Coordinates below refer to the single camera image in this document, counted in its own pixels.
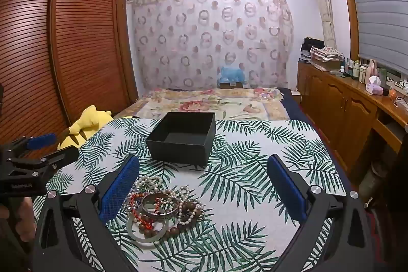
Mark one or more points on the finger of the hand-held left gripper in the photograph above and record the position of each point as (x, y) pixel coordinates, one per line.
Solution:
(41, 141)
(54, 159)

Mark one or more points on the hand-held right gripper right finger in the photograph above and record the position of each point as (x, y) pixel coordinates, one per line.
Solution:
(287, 192)

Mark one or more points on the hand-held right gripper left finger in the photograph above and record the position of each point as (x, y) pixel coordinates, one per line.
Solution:
(118, 190)

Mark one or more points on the silver bangle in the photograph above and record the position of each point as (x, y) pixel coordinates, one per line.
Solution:
(149, 210)

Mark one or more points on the pale jade bangle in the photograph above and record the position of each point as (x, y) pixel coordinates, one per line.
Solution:
(132, 232)

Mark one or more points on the wooden chopsticks pair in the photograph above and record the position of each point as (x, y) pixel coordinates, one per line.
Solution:
(192, 212)

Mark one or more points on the person's left hand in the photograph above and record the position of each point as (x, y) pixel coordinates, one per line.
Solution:
(16, 216)

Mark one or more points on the leaf-print cloth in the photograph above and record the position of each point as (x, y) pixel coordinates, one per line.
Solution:
(248, 170)

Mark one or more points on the yellow plush toy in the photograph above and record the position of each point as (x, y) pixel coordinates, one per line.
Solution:
(89, 122)

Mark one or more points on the navy bed sheet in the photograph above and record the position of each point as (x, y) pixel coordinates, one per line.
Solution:
(299, 112)

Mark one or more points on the wooden cabinet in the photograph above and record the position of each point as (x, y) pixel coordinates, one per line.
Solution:
(331, 93)

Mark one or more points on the wooden slatted wardrobe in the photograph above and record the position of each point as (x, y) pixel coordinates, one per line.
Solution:
(79, 36)

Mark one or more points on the floral blanket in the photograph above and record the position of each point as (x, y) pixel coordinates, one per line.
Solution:
(207, 104)

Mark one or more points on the brown cardboard box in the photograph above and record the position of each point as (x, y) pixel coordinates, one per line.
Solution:
(231, 85)

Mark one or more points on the blue plush toy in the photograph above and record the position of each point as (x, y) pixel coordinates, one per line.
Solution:
(231, 74)

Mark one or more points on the pink tissue box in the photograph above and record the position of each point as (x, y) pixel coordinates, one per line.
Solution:
(373, 85)

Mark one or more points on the row of toiletry bottles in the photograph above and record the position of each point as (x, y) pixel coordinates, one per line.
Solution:
(360, 71)

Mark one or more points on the floral folded cloth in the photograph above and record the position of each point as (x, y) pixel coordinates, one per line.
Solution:
(326, 53)

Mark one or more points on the dark folded clothes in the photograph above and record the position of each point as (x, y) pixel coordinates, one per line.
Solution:
(310, 44)

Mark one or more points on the white power strip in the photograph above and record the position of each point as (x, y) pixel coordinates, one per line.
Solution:
(398, 84)

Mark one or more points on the circle-print curtain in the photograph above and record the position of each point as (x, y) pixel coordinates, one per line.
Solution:
(191, 36)

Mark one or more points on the grey window blind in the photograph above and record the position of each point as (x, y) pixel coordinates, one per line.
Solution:
(376, 4)

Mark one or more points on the wooden window frame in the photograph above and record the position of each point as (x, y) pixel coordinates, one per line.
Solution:
(346, 10)

